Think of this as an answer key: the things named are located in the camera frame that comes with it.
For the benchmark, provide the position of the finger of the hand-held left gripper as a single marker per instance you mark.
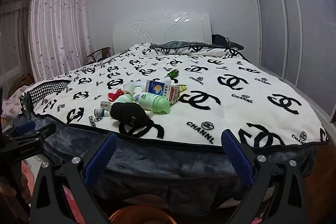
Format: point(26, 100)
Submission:
point(43, 133)
point(26, 126)

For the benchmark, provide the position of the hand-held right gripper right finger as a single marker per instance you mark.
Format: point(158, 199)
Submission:
point(235, 158)

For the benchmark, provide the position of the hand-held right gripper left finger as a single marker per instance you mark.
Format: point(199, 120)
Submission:
point(103, 158)

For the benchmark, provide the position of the red wrapper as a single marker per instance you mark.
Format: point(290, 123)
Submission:
point(115, 95)

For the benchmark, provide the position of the orange plastic basin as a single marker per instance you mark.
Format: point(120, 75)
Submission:
point(141, 214)

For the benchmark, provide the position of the large light green bottle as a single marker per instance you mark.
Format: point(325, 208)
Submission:
point(155, 103)

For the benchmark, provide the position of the yellow green packet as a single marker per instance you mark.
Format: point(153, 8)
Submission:
point(181, 88)

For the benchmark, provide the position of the white blue medicine box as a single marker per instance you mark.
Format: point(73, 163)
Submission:
point(160, 90)

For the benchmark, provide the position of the person's left hand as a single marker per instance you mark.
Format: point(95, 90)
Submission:
point(14, 188)

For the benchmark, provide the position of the floral bed sheet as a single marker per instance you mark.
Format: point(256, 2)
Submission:
point(13, 106)

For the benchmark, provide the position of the houndstooth cloth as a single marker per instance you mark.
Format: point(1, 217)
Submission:
point(47, 88)

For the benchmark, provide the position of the small blue label vial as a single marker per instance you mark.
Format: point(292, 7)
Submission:
point(102, 112)

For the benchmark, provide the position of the black cloth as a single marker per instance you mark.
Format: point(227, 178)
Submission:
point(128, 113)

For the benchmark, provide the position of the small grey blister pack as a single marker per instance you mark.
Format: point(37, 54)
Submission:
point(107, 104)

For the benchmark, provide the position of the small light green bottle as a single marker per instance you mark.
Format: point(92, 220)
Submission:
point(126, 99)

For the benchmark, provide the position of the small white tube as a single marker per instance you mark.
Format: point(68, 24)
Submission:
point(150, 114)

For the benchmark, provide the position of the grey-blue plush bed cover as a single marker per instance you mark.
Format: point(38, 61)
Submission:
point(170, 161)

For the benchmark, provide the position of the white black-printed blanket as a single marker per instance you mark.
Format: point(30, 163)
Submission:
point(183, 119)

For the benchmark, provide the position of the white tissue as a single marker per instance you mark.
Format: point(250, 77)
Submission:
point(131, 87)

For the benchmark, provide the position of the brown curtain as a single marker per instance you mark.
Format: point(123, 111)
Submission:
point(15, 43)

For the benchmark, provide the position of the dark wooden chair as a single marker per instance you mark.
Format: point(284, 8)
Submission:
point(101, 52)

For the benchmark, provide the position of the white plastic bottle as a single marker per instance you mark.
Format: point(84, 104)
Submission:
point(166, 79)

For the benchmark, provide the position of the pink sheer curtain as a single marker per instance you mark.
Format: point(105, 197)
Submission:
point(60, 29)

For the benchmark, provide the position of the green glass bottle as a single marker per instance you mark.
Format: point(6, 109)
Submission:
point(173, 73)

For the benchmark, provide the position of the black-printed white pillow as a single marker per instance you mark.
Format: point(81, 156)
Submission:
point(195, 49)

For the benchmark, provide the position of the dark clothes pile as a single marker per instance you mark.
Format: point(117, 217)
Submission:
point(223, 40)

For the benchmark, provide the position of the white glossy headboard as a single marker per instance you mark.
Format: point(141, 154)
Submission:
point(157, 35)

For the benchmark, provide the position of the sliding door wardrobe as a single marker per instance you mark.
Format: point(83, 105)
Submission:
point(302, 29)

